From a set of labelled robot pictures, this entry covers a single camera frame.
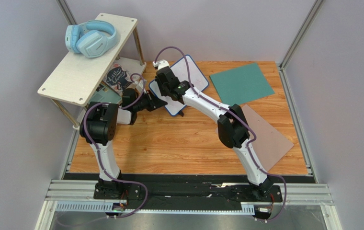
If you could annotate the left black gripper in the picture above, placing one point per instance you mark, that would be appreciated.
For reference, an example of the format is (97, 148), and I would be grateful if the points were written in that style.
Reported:
(156, 102)

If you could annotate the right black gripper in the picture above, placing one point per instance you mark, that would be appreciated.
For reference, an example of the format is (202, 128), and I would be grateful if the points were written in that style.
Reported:
(162, 82)

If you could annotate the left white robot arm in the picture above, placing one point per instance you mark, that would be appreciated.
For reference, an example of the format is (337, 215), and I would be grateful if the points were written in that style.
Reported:
(98, 128)

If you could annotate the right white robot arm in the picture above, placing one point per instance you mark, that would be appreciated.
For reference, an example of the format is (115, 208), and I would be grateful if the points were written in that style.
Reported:
(233, 129)

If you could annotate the dark floral book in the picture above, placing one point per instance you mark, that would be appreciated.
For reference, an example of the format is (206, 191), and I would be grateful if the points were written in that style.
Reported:
(119, 79)

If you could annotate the teal book under shelf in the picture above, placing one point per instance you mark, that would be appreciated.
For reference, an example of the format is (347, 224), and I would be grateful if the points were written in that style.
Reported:
(105, 94)

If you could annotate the teal mat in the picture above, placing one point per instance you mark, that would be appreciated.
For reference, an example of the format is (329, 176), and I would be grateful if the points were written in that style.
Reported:
(241, 85)

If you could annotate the light blue headphones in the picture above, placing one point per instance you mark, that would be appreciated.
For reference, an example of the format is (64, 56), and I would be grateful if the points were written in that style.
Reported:
(91, 39)

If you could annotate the white two-tier shelf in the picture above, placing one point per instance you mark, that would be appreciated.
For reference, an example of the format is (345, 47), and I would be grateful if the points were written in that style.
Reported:
(76, 77)

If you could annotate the pinkish grey mat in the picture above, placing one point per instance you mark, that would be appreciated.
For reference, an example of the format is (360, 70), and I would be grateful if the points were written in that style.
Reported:
(270, 145)

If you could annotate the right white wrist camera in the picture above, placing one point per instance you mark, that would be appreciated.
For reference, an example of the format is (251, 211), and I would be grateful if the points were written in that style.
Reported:
(160, 64)

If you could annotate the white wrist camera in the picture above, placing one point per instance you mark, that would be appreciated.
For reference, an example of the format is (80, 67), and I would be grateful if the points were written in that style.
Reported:
(141, 86)
(160, 64)

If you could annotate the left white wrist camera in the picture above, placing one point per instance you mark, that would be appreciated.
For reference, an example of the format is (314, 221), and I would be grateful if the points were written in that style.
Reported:
(141, 86)

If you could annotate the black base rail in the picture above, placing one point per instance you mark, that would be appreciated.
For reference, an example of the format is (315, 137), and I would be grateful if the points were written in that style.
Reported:
(187, 192)

